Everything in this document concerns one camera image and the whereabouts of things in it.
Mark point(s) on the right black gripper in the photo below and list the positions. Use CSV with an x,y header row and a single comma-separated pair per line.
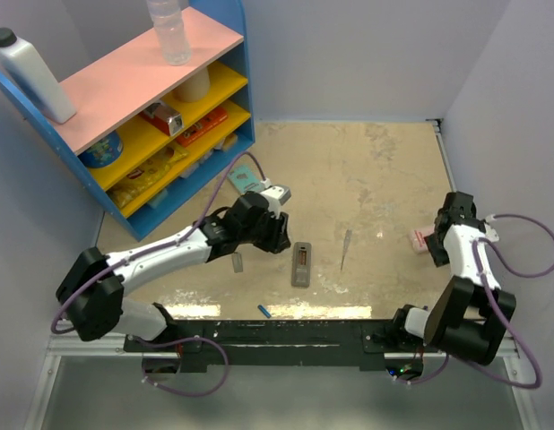
x,y
439,258

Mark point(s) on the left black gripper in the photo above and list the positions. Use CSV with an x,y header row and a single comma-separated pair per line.
x,y
279,240

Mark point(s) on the grey remote control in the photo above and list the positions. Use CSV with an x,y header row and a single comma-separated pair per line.
x,y
301,265

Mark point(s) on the grey battery cover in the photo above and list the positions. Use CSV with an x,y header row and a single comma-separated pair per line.
x,y
237,262

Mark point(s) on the clear handled screwdriver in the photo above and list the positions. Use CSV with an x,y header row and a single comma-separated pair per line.
x,y
345,248

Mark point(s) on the blue battery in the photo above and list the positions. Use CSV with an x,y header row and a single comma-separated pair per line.
x,y
264,311

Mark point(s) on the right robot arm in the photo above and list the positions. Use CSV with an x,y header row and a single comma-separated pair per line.
x,y
462,323

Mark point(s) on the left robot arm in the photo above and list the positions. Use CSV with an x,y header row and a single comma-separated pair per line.
x,y
94,293

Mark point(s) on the pink snack packet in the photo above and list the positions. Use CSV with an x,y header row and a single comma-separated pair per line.
x,y
418,239

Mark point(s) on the teal card box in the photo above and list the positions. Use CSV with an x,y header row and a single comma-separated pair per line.
x,y
244,180

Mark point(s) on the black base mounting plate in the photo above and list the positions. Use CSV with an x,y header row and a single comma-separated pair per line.
x,y
369,345

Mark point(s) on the white sponge on shelf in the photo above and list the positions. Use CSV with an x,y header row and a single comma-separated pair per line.
x,y
226,143

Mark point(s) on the orange flat box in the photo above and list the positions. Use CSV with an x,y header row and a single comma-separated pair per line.
x,y
203,126

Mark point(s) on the red silver snack box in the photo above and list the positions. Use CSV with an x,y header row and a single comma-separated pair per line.
x,y
163,117

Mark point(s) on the yellow chips bag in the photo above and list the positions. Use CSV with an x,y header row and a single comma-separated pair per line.
x,y
146,175

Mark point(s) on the beige paper cup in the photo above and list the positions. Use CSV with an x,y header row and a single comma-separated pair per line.
x,y
194,88

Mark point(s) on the blue wooden shelf unit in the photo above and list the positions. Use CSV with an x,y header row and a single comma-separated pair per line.
x,y
110,93

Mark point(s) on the blue round tin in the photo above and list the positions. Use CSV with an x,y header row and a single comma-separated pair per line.
x,y
103,152

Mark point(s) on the clear plastic water bottle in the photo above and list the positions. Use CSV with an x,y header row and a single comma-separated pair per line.
x,y
167,20

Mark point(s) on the white bottle black cap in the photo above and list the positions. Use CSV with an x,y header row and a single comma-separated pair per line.
x,y
31,73

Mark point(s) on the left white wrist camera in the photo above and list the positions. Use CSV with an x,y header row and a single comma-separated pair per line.
x,y
276,195

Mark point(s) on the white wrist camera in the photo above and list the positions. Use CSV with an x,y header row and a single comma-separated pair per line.
x,y
276,195
490,233

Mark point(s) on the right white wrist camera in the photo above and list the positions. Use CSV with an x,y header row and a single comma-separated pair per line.
x,y
490,233

